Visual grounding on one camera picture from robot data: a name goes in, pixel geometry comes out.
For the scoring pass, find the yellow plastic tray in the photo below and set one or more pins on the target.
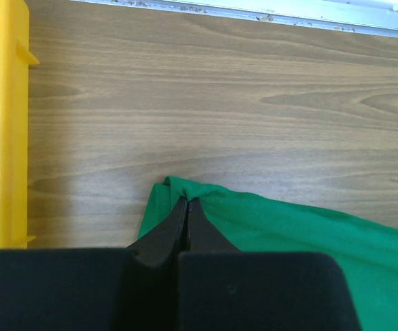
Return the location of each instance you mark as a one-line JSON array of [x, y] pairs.
[[15, 61]]

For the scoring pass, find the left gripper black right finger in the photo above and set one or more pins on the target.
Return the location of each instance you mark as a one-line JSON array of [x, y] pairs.
[[201, 236]]

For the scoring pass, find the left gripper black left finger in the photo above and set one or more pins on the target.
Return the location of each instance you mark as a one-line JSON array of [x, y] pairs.
[[157, 250]]

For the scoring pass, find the aluminium back rail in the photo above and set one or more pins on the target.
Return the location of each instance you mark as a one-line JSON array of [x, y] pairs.
[[377, 18]]

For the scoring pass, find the green t shirt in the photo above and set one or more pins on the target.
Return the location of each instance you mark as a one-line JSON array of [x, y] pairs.
[[367, 252]]

